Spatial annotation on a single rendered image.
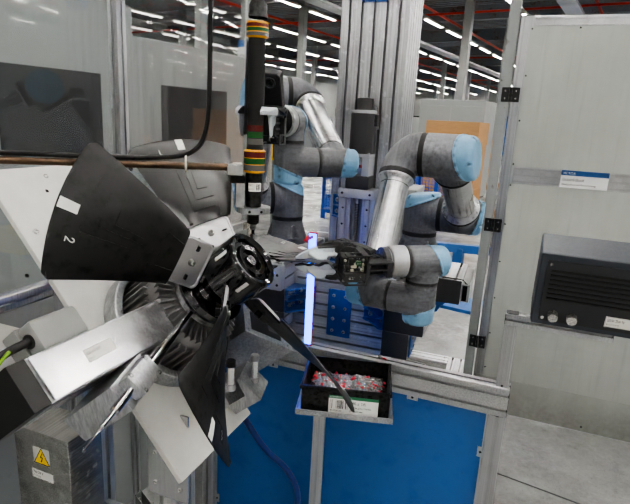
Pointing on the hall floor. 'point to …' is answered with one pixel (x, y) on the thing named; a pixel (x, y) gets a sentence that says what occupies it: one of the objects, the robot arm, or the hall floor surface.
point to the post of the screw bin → (317, 459)
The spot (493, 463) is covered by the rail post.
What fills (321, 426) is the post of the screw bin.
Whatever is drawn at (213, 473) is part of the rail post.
